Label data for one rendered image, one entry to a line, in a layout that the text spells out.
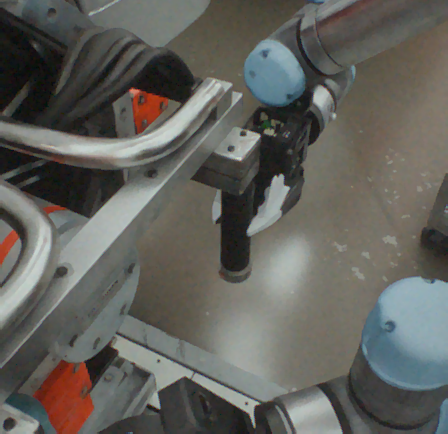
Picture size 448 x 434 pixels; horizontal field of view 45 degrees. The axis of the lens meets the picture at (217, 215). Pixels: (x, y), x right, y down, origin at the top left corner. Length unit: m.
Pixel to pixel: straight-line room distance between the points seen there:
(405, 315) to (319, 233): 1.39
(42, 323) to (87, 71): 0.24
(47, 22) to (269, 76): 0.24
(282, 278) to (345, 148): 0.69
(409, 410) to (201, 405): 0.16
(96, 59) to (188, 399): 0.30
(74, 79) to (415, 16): 0.32
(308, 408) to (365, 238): 1.34
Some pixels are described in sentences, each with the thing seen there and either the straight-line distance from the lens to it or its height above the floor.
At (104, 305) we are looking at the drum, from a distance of 0.55.
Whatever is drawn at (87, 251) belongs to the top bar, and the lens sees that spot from 0.41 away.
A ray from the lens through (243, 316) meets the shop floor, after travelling 1.56.
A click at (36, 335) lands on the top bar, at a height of 0.97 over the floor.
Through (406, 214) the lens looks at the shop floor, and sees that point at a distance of 1.92.
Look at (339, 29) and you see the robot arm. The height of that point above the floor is 1.02.
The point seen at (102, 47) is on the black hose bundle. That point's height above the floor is 1.04.
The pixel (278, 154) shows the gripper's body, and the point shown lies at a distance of 0.66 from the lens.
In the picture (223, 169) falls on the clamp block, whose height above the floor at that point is 0.93.
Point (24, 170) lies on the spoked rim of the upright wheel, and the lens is 0.78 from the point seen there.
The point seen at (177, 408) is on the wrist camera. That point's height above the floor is 0.92.
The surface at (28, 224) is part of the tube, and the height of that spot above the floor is 1.01.
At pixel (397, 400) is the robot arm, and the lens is 0.45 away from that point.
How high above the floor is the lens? 1.28
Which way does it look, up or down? 45 degrees down
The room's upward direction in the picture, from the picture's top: straight up
